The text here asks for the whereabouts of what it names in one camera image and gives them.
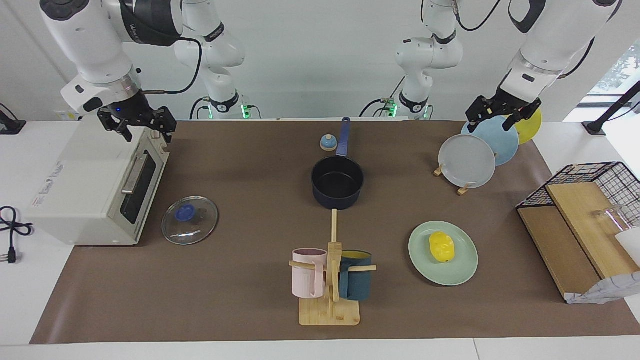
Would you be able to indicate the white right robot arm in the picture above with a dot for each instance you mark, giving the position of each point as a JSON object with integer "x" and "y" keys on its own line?
{"x": 90, "y": 45}

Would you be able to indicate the light green plate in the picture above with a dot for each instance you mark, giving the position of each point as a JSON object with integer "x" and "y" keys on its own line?
{"x": 440, "y": 274}

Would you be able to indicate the clear glass cup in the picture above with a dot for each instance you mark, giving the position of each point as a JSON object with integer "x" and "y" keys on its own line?
{"x": 610, "y": 217}

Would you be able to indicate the white toaster oven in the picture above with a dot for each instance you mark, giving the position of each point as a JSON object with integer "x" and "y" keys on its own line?
{"x": 80, "y": 185}

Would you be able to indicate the glass lid with blue knob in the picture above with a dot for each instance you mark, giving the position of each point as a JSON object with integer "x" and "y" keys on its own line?
{"x": 197, "y": 225}

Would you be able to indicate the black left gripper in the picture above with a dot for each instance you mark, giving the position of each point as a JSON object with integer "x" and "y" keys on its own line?
{"x": 505, "y": 105}

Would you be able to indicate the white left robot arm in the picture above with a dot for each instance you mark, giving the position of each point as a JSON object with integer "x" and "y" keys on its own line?
{"x": 550, "y": 40}

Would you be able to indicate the wooden plate rack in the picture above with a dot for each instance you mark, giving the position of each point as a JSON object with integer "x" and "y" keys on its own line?
{"x": 463, "y": 190}

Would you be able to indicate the white wall socket box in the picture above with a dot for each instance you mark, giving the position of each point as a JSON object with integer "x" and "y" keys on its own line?
{"x": 67, "y": 116}

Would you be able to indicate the black camera stand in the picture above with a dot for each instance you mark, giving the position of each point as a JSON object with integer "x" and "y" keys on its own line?
{"x": 612, "y": 110}

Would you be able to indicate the black clamp mount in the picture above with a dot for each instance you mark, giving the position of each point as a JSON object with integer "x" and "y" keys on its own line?
{"x": 10, "y": 127}

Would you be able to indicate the white patterned plastic bag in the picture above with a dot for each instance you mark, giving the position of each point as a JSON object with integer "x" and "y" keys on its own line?
{"x": 605, "y": 290}

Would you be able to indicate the wooden mug tree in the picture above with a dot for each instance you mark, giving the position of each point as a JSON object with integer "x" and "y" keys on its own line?
{"x": 330, "y": 312}

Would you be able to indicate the yellow plate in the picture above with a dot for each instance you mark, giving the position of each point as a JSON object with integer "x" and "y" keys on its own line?
{"x": 531, "y": 129}

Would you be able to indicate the light blue plate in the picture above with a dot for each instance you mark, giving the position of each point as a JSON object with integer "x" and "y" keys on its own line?
{"x": 502, "y": 142}

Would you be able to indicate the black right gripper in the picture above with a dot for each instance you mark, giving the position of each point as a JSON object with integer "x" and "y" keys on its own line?
{"x": 135, "y": 110}

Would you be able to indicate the pink mug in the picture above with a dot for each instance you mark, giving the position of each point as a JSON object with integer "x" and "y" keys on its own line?
{"x": 305, "y": 280}

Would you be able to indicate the grey plate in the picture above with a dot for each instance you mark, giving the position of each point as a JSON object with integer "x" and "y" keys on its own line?
{"x": 465, "y": 161}

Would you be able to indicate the wooden shelf boards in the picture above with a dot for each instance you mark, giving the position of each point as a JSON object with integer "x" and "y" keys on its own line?
{"x": 580, "y": 220}

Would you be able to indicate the dark teal mug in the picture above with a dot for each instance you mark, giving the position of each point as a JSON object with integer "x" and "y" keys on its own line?
{"x": 357, "y": 282}

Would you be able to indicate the yellow lemon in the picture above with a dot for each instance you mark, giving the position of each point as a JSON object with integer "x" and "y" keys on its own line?
{"x": 442, "y": 246}

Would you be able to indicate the brown table mat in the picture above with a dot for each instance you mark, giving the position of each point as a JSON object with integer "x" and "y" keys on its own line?
{"x": 240, "y": 280}

